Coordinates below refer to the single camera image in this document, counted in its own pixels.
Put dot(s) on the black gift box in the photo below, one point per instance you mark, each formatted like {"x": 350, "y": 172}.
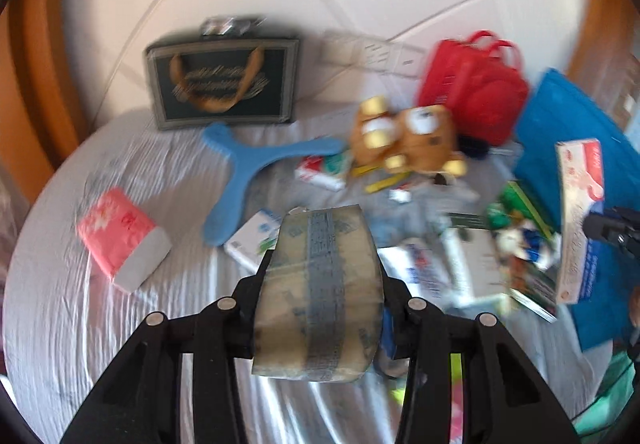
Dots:
{"x": 225, "y": 84}

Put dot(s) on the blue plastic crate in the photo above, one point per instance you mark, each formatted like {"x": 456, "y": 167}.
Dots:
{"x": 560, "y": 114}

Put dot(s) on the clear packing tape roll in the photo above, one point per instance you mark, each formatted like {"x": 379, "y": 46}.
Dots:
{"x": 315, "y": 294}

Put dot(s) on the red toy suitcase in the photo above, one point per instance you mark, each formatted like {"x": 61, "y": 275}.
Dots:
{"x": 475, "y": 94}

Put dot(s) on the green cardboard box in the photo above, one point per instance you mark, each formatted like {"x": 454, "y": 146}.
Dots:
{"x": 520, "y": 201}

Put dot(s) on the curved wooden wall frame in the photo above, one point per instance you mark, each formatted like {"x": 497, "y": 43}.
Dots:
{"x": 600, "y": 24}
{"x": 40, "y": 74}

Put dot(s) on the white wall socket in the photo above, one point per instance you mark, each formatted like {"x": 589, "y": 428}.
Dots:
{"x": 377, "y": 54}

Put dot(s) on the green red book box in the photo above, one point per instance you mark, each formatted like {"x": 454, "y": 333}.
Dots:
{"x": 535, "y": 289}

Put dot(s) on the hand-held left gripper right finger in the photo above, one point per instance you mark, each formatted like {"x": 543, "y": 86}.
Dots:
{"x": 397, "y": 314}

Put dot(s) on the round desktop with striped tablecloth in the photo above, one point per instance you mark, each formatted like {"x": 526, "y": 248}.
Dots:
{"x": 125, "y": 349}

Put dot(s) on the long white pink box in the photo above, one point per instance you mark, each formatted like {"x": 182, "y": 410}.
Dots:
{"x": 575, "y": 204}

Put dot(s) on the brown plush bear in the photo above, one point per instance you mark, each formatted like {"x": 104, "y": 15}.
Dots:
{"x": 420, "y": 134}

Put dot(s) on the pink tissue pack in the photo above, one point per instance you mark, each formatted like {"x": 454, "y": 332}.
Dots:
{"x": 115, "y": 229}

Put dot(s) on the blue white toy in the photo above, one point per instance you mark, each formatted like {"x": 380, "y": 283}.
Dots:
{"x": 535, "y": 241}

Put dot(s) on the red white small box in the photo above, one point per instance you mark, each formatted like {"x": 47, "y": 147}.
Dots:
{"x": 315, "y": 173}

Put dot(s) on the white cardboard box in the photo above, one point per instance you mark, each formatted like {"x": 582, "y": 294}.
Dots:
{"x": 480, "y": 264}

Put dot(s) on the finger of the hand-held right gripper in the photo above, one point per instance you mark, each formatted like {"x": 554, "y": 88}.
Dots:
{"x": 607, "y": 226}

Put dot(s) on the white red toothpaste box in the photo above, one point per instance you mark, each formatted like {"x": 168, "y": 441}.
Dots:
{"x": 420, "y": 269}

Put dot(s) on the blue plastic boomerang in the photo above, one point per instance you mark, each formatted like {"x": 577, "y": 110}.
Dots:
{"x": 240, "y": 164}

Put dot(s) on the small silver metal object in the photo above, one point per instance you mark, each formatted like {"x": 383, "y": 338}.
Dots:
{"x": 225, "y": 25}

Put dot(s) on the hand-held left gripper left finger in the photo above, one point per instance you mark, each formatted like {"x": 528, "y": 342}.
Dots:
{"x": 250, "y": 304}

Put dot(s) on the teal green cloth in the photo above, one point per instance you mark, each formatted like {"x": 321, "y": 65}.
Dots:
{"x": 615, "y": 389}

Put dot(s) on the white blue small box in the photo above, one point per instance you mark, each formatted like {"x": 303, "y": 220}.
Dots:
{"x": 250, "y": 234}

